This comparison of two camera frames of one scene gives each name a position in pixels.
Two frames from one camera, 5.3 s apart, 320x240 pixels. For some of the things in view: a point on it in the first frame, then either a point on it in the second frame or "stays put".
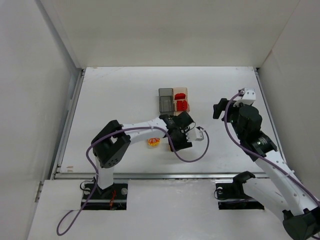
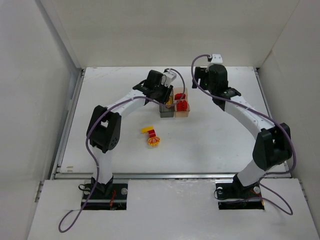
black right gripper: [219, 108] → [198, 78]
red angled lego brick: [179, 96] stays put
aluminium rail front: [143, 176] stays put
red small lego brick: [182, 105] stays put
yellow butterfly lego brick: [154, 141] stays put
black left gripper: [180, 139] → [164, 94]
